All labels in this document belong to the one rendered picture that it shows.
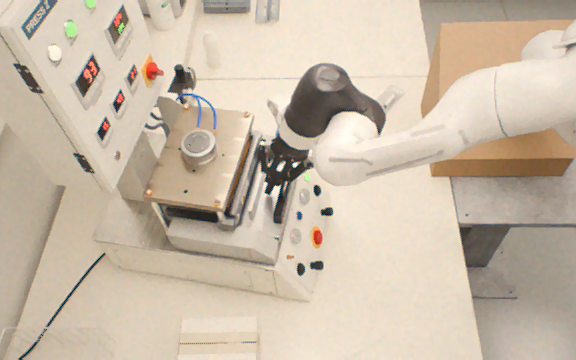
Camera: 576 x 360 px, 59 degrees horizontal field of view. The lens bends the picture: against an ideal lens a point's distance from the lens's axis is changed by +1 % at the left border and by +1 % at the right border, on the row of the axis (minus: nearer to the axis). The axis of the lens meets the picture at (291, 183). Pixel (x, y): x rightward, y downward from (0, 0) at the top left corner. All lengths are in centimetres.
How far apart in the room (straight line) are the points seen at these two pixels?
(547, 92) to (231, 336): 83
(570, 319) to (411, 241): 104
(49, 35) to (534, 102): 72
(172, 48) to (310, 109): 110
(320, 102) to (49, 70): 43
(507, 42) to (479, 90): 75
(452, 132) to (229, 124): 58
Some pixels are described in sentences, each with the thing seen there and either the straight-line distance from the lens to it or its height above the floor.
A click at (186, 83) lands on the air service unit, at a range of 135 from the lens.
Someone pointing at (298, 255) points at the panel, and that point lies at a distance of 128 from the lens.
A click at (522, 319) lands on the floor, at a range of 226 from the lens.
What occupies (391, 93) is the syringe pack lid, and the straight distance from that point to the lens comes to 173.
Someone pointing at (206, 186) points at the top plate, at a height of 111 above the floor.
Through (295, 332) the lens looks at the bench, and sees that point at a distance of 131.
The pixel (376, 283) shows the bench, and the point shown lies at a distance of 136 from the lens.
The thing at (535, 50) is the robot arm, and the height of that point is 128.
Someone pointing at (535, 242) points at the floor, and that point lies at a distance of 244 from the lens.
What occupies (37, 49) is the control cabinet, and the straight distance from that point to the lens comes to 86.
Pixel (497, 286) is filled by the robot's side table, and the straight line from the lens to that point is 227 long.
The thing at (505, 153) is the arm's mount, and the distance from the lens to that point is 153.
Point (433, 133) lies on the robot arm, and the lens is 79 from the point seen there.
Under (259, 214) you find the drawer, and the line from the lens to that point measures 120.
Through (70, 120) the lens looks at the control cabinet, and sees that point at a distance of 94.
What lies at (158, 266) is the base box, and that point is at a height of 82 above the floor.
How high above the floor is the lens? 200
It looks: 56 degrees down
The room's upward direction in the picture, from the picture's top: 5 degrees counter-clockwise
